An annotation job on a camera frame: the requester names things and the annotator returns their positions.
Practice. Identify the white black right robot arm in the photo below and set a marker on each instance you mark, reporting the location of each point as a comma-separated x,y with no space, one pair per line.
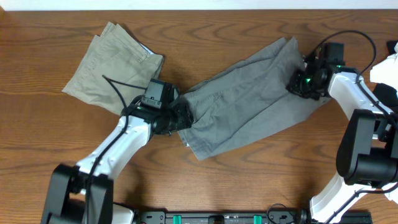
366,160

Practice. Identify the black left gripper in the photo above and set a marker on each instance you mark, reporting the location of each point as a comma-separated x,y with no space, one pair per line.
184,118

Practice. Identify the grey shorts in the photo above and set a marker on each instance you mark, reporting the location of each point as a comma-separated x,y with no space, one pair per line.
247,102

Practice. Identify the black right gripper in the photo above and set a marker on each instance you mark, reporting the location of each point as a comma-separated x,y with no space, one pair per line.
293,86

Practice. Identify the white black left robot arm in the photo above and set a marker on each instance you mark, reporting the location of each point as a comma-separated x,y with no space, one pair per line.
84,193

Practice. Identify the folded khaki shorts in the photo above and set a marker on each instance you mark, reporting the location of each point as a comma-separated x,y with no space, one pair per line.
116,55

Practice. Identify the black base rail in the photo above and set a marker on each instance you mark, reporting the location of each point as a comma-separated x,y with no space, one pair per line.
217,217

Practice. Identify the white crumpled garment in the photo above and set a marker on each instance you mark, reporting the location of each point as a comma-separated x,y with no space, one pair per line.
386,71

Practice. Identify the black garment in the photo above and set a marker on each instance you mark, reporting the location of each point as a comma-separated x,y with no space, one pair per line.
386,95

